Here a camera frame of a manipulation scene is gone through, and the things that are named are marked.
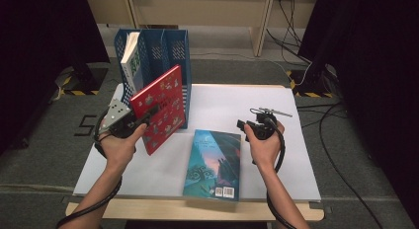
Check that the person's right hand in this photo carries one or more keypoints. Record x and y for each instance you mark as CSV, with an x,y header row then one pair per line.
x,y
267,153

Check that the red book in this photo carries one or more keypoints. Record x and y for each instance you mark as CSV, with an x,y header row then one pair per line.
x,y
168,91

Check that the person's left hand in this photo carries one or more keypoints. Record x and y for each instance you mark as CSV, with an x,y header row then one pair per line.
x,y
120,151

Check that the white book with picture grid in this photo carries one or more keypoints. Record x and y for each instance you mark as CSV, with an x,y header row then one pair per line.
x,y
131,48

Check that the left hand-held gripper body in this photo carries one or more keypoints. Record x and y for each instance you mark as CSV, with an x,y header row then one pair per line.
x,y
113,115

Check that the light wooden desk frame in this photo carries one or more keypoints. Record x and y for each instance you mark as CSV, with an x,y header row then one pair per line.
x,y
260,31

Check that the blue plastic file rack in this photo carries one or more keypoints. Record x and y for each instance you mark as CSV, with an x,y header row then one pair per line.
x,y
187,58

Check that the black stand base hazard tape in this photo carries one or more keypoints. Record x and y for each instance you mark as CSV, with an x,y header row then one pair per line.
x,y
87,79
313,82

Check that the black curtain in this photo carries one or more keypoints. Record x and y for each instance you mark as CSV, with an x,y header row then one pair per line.
x,y
39,58
378,74

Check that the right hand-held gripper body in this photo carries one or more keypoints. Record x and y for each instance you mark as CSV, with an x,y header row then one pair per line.
x,y
265,130

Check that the teal illustrated book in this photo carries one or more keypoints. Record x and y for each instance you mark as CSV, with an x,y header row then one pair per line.
x,y
210,163

